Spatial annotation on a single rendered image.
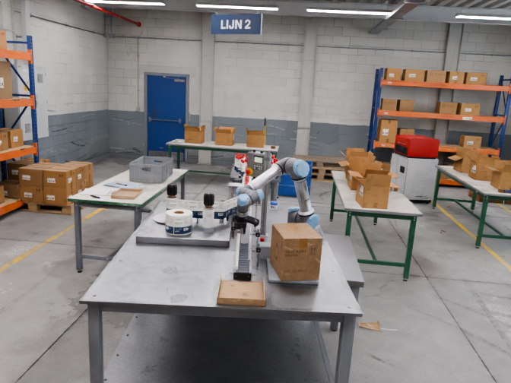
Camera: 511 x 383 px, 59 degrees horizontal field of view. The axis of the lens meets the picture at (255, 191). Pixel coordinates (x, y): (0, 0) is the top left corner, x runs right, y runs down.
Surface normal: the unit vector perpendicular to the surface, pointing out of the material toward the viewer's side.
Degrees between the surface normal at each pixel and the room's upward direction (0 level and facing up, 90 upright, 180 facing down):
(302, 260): 90
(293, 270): 90
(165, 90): 90
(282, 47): 90
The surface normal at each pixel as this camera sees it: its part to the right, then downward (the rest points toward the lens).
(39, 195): -0.07, 0.22
